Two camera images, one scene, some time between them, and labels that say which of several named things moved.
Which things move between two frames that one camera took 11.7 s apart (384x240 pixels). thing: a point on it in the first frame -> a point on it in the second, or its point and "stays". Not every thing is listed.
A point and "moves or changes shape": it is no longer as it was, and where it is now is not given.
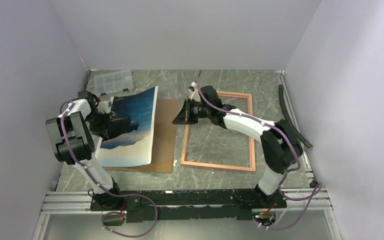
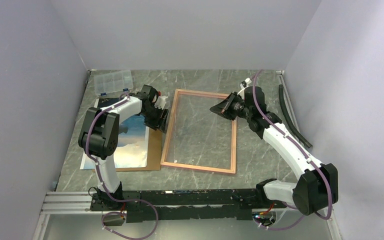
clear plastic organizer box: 113,82 stays
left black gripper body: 99,122 -> 153,117
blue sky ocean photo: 133,147 stays
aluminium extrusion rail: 312,200 stays
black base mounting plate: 186,205 stays
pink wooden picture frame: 252,167 moves or changes shape
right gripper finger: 183,117 -> 222,107
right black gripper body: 198,111 -> 237,108
